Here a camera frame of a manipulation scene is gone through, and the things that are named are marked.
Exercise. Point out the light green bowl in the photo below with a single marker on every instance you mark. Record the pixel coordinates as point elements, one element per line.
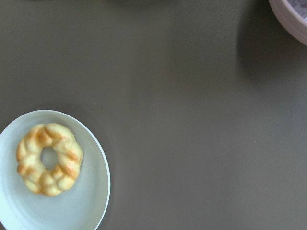
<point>292,15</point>

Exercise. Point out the white chipped plate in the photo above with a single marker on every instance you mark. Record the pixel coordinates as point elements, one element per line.
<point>80,208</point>

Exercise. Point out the braided golden donut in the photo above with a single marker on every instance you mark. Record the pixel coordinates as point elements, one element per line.
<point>36,176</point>

